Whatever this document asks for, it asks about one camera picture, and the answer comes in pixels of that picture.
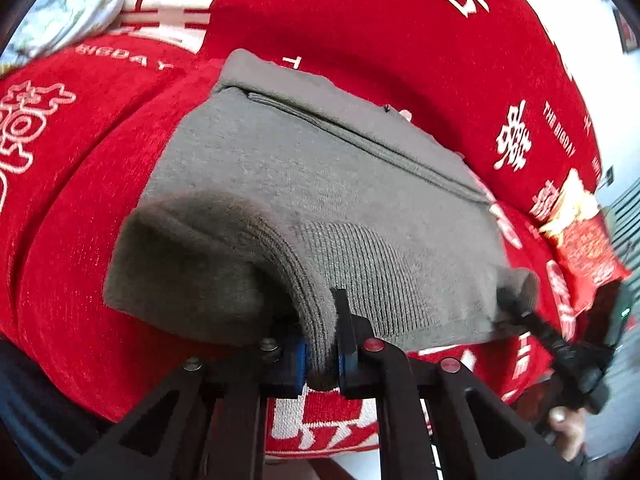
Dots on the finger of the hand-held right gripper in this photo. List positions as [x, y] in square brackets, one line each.
[535, 322]

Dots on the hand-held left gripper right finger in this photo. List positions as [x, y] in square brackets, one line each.
[344, 360]

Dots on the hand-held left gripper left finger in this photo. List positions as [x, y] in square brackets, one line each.
[299, 360]

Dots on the grey knit sweater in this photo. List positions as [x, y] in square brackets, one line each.
[300, 175]

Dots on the person's right hand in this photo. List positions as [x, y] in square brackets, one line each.
[570, 430]

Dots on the red embroidered square pillow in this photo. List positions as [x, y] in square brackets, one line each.
[590, 255]

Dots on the cream fringed cloth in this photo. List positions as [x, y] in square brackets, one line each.
[570, 200]

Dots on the person's left trouser leg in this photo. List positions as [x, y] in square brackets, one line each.
[45, 425]

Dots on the red wedding sofa cover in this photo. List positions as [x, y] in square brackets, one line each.
[350, 10]

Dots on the light blue floral blanket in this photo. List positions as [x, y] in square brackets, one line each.
[65, 5]

